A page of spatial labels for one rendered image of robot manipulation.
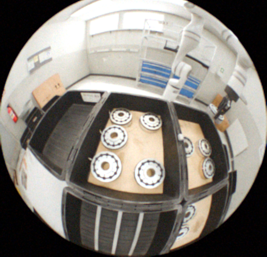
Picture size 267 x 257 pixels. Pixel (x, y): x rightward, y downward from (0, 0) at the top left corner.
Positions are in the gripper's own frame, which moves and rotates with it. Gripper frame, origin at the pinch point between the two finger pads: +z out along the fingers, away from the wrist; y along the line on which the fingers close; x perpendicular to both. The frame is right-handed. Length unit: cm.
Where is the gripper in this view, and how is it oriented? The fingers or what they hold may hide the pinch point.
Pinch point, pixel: (216, 114)
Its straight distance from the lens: 43.1
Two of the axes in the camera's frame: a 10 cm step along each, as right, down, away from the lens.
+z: -0.9, 6.1, 7.9
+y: -8.0, 4.2, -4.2
